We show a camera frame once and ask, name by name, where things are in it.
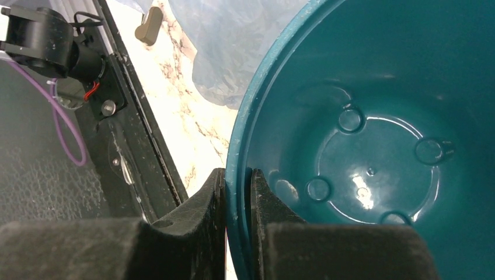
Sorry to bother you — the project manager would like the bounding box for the teal plastic trash bin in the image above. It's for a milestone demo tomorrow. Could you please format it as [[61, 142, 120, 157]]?
[[226, 1, 494, 279]]

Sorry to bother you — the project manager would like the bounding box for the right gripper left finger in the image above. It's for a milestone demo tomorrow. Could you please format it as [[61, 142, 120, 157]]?
[[1, 168, 226, 279]]

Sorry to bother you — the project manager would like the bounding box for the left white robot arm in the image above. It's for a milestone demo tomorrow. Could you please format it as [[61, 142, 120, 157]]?
[[1, 5, 106, 83]]

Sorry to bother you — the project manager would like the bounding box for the blue plastic trash bag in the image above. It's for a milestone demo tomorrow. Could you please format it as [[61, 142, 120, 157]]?
[[112, 1, 319, 113]]

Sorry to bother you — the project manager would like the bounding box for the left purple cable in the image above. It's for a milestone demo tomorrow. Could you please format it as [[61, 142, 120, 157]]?
[[5, 59, 88, 167]]

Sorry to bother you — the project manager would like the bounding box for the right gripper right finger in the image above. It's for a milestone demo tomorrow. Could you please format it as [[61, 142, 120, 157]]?
[[250, 169, 439, 279]]

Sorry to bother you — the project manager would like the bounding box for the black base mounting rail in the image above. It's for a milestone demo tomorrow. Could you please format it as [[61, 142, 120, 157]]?
[[54, 0, 190, 223]]

